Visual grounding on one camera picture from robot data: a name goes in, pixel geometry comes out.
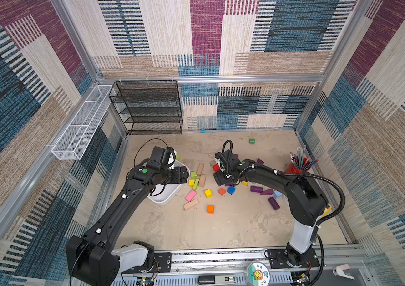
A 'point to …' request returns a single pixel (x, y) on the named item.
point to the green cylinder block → (252, 141)
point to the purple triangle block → (260, 161)
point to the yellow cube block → (208, 193)
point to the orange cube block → (210, 209)
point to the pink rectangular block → (190, 196)
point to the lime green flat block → (195, 185)
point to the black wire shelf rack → (149, 106)
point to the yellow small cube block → (191, 182)
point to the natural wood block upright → (202, 181)
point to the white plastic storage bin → (168, 194)
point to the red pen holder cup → (299, 163)
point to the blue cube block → (231, 189)
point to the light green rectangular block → (178, 157)
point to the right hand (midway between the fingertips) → (225, 176)
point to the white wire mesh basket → (73, 142)
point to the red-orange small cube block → (221, 191)
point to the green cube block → (193, 175)
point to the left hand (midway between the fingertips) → (181, 174)
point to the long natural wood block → (190, 204)
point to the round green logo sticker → (258, 274)
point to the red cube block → (216, 168)
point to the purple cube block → (236, 156)
